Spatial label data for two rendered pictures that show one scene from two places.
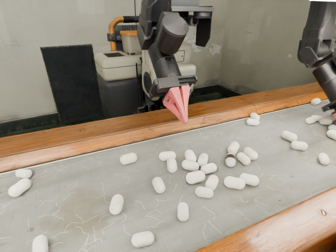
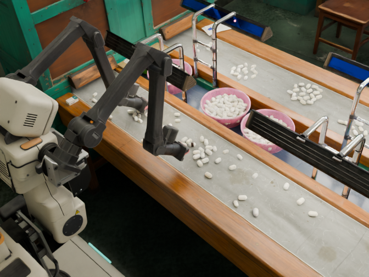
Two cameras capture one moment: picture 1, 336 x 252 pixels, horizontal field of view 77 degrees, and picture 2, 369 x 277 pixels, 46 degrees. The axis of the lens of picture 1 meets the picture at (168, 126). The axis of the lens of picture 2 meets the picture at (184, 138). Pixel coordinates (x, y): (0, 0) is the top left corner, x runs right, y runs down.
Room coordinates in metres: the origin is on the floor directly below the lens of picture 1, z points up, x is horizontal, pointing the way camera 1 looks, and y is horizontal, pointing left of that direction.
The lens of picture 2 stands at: (0.84, 1.32, 2.23)
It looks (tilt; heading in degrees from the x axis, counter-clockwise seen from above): 43 degrees down; 253
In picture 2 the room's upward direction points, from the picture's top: 5 degrees counter-clockwise
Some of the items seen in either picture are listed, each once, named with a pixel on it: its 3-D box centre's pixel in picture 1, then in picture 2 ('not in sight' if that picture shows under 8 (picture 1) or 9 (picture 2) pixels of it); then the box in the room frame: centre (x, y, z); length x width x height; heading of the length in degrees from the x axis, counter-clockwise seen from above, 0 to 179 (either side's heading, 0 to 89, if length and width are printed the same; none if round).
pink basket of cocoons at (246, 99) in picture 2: not in sight; (225, 109); (0.09, -0.34, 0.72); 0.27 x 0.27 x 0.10
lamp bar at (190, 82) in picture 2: not in sight; (145, 57); (0.45, -0.47, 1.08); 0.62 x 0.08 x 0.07; 114
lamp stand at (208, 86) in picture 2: not in sight; (214, 48); (0.01, -0.66, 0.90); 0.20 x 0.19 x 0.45; 114
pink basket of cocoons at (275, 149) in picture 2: not in sight; (267, 133); (-0.03, -0.08, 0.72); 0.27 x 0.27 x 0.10
